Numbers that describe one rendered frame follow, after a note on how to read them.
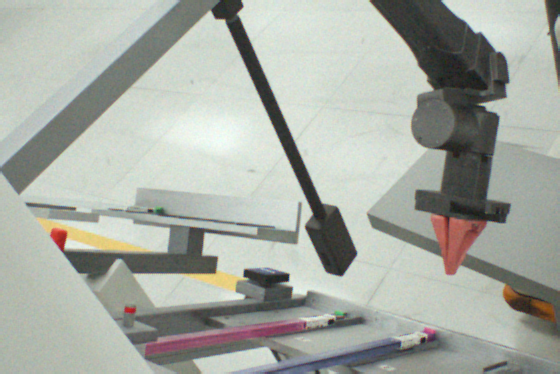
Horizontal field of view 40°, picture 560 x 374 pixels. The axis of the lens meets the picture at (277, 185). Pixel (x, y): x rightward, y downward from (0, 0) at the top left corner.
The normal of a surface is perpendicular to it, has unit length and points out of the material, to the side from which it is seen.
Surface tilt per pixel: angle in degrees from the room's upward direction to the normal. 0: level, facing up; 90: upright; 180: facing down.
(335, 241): 90
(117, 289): 90
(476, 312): 0
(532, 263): 0
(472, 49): 77
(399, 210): 0
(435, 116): 45
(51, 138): 90
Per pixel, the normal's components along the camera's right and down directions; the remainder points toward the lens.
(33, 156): 0.77, 0.15
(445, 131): -0.67, -0.04
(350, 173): -0.35, -0.72
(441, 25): 0.69, -0.12
